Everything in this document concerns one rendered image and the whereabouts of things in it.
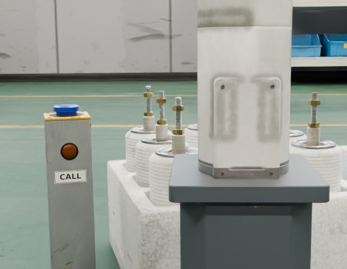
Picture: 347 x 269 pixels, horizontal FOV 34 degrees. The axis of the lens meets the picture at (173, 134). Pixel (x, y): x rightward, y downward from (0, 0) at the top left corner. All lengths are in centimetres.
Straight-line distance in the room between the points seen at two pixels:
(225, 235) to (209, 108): 12
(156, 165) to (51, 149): 16
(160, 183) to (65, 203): 15
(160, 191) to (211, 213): 37
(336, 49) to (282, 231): 498
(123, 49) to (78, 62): 50
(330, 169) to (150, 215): 31
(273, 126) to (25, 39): 586
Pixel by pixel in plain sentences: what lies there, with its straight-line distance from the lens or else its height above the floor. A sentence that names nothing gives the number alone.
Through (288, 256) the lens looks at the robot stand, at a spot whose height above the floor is 23.
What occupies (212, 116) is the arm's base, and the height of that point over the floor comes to 36.
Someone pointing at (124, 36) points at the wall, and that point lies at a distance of 612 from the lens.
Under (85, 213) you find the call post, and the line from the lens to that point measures 93.
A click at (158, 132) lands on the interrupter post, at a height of 27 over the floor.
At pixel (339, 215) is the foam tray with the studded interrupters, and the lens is 97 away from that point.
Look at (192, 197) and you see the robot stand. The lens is 52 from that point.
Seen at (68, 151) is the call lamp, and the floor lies 26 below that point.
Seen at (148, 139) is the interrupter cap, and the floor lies 25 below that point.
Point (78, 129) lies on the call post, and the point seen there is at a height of 30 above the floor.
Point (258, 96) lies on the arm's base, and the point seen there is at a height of 38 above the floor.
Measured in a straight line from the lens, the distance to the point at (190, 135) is 114.
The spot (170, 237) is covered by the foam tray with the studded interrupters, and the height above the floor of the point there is 14.
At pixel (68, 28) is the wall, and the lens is 623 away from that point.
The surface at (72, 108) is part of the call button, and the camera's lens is 91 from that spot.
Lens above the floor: 43
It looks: 9 degrees down
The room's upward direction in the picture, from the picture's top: 1 degrees counter-clockwise
